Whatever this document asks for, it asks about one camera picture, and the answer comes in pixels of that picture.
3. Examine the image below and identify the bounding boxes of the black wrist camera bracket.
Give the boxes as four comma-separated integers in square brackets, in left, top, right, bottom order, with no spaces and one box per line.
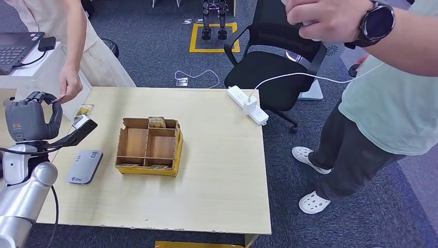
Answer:
[0,119,98,154]

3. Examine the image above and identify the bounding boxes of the white charger cable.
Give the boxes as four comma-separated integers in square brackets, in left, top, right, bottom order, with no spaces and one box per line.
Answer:
[248,61,386,102]

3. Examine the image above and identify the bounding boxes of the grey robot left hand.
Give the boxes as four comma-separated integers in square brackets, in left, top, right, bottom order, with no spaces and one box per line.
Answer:
[5,91,64,143]

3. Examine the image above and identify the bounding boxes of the black stool base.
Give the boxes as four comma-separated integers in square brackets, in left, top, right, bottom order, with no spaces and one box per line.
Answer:
[102,38,120,59]

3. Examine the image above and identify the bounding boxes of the grey card reader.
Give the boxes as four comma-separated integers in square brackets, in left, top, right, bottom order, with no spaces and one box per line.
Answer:
[66,149,104,185]

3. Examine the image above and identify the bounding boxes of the dark laptop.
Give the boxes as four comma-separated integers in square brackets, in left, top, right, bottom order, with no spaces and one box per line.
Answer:
[0,32,45,75]

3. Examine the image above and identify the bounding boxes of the white furniture legs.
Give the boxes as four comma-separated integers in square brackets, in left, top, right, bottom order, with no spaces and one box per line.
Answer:
[152,0,181,8]

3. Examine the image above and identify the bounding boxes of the yellow floor tape square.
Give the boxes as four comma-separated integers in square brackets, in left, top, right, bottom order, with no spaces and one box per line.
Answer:
[189,22,241,54]

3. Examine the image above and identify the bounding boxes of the black power adapter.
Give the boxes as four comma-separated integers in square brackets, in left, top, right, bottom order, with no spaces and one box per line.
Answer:
[37,36,56,52]

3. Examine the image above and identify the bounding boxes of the white floor cable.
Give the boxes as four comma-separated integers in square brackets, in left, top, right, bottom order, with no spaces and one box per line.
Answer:
[174,69,221,89]

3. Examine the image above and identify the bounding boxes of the white power strip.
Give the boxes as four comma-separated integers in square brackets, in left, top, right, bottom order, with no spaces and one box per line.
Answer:
[227,85,269,126]

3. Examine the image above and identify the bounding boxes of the wooden divided organizer box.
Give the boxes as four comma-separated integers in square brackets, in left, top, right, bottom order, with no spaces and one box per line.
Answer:
[115,117,184,178]

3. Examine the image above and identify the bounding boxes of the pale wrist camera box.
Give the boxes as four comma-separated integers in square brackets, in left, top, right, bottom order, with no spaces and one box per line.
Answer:
[72,115,91,130]

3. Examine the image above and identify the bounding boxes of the white desk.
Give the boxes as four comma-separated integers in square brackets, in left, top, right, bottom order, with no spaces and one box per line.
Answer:
[0,41,92,120]

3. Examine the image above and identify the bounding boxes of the person's hand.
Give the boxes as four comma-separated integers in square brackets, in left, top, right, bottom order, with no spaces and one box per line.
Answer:
[355,53,371,71]
[286,0,372,43]
[58,65,84,105]

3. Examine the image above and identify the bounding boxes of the person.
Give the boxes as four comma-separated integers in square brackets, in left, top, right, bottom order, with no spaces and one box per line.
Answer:
[5,0,136,105]
[284,0,438,215]

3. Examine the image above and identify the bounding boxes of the light wood adjoining table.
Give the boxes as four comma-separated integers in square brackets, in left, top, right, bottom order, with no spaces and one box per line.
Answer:
[0,88,74,165]

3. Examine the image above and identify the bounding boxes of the patterned room key card stack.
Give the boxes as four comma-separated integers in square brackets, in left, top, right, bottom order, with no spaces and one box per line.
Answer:
[148,116,167,129]

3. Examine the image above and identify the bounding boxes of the black office chair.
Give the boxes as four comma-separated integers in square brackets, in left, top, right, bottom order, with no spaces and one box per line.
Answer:
[224,0,329,134]

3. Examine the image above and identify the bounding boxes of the black wristwatch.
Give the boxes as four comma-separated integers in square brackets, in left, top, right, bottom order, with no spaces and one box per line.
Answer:
[345,1,396,50]

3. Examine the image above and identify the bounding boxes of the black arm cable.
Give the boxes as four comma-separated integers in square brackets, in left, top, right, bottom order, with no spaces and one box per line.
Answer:
[46,184,60,248]

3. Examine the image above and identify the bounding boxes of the white perforated shoe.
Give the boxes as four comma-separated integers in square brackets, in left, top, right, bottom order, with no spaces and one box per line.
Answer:
[291,147,332,176]
[299,191,332,215]

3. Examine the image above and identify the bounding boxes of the black adapter cable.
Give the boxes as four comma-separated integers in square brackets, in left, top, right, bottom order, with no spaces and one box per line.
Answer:
[13,50,48,68]

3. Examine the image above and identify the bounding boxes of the white floor stand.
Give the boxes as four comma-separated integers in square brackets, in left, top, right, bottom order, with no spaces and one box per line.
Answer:
[298,42,346,101]

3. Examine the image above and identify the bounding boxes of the white charger plug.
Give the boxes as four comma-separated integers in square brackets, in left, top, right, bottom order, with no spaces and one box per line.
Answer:
[242,96,258,115]

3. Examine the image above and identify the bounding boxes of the picture-printed card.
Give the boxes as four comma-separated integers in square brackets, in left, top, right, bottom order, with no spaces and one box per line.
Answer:
[73,103,96,121]

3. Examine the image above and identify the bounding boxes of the black standing robot legs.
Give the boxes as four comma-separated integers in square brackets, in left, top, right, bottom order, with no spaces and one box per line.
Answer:
[201,0,229,41]

